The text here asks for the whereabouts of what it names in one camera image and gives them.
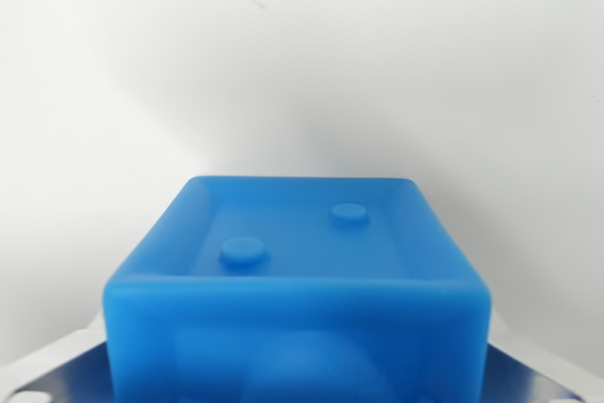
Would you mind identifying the blue cube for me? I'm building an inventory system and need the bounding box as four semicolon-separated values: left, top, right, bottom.
104;175;493;403

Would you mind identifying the gripper left finger with black rubber pad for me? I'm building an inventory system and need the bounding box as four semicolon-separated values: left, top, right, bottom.
0;312;114;403

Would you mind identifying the gripper right finger with black rubber pad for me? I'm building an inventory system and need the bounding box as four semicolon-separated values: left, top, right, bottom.
479;332;604;403

